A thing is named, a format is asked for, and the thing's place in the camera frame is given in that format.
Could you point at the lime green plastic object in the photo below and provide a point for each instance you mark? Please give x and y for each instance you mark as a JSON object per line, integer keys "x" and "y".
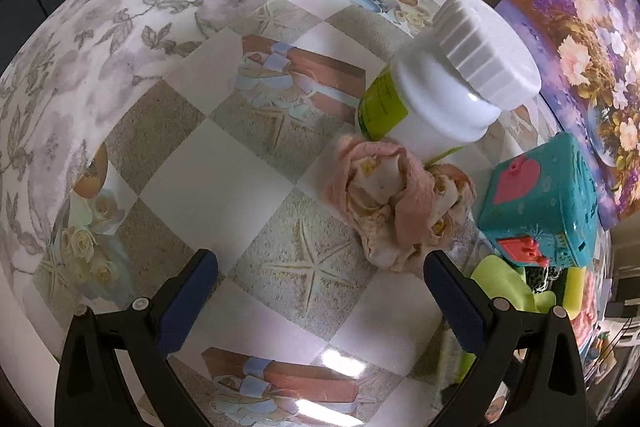
{"x": 500, "y": 282}

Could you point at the pink floral scrunchie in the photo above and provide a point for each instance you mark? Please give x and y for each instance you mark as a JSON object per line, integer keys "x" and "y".
{"x": 400, "y": 207}

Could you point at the checkered printed tablecloth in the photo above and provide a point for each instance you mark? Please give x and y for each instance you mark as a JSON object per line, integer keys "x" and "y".
{"x": 200, "y": 167}

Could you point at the grey floral tablecloth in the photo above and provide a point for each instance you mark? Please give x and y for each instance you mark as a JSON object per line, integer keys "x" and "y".
{"x": 100, "y": 32}

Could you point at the teal toy box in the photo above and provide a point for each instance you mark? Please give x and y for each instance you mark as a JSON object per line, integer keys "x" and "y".
{"x": 545, "y": 202}

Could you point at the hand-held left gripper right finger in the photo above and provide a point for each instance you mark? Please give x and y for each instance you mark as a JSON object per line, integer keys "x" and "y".
{"x": 455, "y": 307}

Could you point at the yellow cup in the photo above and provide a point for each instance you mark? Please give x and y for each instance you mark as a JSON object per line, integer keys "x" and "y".
{"x": 575, "y": 292}

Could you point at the flower painting poster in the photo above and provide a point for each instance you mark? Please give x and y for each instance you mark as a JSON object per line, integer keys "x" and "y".
{"x": 575, "y": 32}

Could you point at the pink striped towel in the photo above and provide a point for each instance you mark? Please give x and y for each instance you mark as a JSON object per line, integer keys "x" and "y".
{"x": 587, "y": 307}

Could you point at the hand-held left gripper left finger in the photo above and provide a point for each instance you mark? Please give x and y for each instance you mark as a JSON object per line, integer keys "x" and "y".
{"x": 190, "y": 297}

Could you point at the white plastic bottle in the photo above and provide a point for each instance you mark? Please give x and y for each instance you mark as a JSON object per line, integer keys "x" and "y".
{"x": 450, "y": 92}

